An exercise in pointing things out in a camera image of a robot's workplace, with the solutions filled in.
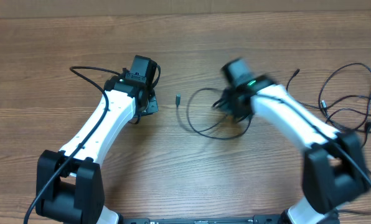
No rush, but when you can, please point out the black USB cable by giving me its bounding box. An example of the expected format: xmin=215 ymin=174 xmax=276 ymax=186
xmin=175 ymin=87 xmax=253 ymax=141
xmin=318 ymin=62 xmax=371 ymax=139
xmin=286 ymin=68 xmax=371 ymax=180

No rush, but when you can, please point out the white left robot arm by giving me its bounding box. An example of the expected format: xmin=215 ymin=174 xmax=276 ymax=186
xmin=24 ymin=55 xmax=161 ymax=224

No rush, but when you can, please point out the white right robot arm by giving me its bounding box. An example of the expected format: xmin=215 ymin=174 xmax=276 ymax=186
xmin=215 ymin=58 xmax=371 ymax=223

